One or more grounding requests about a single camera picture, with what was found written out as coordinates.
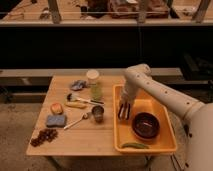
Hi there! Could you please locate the dark brown bowl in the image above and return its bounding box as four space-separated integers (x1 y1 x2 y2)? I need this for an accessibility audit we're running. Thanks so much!
132 112 160 139

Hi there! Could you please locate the wooden table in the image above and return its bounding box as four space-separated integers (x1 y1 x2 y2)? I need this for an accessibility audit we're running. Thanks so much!
26 75 168 168

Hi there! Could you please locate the small metal cup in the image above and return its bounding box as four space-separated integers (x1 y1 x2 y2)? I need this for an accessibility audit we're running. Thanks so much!
92 105 104 123

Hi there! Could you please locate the yellow banana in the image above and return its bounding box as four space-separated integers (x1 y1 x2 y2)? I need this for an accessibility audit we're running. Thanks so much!
65 102 87 109

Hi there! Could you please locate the bunch of dark grapes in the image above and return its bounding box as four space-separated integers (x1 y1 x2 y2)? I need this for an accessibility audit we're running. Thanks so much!
30 129 58 147

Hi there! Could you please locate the blue sponge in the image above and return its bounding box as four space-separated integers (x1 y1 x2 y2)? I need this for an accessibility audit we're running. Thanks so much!
46 115 66 127

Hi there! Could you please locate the orange peach fruit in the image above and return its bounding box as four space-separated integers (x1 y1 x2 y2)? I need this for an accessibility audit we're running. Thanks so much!
50 103 63 115

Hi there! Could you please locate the clear jar with white lid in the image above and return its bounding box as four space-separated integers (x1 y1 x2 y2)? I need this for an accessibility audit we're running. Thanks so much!
86 69 102 101

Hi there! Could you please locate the yellow plastic tray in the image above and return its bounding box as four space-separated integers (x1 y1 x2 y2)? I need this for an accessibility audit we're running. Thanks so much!
112 84 177 155

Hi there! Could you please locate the metal spoon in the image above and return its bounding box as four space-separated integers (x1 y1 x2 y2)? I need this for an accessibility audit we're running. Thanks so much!
63 113 89 130

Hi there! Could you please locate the green chili pepper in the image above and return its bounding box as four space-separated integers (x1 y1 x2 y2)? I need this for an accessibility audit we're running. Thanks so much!
121 142 149 149

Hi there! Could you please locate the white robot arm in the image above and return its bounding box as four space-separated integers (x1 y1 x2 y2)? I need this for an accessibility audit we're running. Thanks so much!
118 64 213 171

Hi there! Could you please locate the makeup brush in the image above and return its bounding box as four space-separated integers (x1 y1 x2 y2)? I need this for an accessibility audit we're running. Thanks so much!
67 93 104 105

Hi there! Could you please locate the striped eraser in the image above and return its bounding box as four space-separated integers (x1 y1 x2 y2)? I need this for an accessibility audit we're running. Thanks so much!
118 102 131 120

